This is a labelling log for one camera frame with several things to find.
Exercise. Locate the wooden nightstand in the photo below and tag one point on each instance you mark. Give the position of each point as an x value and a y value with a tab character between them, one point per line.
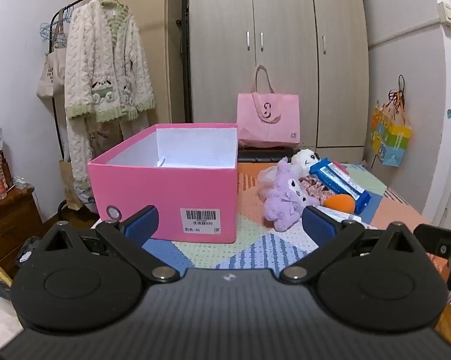
7	225

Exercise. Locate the light blue clothes hangers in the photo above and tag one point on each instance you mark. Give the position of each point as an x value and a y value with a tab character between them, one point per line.
52	30

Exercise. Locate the brown paper bag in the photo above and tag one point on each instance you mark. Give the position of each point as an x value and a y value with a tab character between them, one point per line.
68	187

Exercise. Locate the white plush toy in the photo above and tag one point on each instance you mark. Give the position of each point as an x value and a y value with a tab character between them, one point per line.
304	157

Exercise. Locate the pink tote bag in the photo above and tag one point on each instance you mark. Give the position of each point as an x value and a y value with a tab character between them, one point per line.
266	120

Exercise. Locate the beige wall box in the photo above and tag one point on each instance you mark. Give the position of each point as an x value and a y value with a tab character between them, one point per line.
448	14

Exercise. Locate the white tube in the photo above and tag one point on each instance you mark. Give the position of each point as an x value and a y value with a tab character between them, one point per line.
349	216

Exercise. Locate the blue packet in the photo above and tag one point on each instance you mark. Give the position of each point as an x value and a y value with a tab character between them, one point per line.
341	180

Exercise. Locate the pink storage box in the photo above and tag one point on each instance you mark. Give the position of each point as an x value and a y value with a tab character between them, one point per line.
173	191

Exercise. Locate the patchwork bed sheet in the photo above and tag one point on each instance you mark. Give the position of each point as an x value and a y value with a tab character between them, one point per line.
248	195

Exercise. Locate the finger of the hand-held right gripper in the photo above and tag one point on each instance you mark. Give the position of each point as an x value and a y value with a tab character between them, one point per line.
435	240

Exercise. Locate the pink floral scrunchie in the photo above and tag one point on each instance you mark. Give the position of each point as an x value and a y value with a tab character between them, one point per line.
317	189

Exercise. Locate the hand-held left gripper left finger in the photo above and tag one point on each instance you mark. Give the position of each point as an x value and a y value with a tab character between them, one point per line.
143	225

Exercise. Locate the beige canvas tote bag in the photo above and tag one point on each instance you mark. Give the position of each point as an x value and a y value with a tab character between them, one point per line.
49	78

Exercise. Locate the white fleece jacket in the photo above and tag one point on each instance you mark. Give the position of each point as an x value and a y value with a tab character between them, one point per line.
98	63

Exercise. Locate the black metal clothes rack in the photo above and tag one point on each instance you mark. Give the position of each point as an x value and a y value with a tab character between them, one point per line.
186	82

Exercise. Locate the purple plush toy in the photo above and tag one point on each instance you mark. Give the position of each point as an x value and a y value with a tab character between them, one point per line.
285	198

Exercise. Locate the colourful paper gift bag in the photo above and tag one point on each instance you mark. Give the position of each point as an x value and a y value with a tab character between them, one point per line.
392	138

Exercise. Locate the orange makeup sponge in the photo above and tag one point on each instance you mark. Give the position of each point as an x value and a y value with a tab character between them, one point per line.
339	202

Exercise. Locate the grey wooden wardrobe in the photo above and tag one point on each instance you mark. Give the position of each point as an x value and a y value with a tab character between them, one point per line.
285	26

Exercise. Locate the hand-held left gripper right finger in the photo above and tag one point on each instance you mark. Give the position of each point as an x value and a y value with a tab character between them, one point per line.
317	225

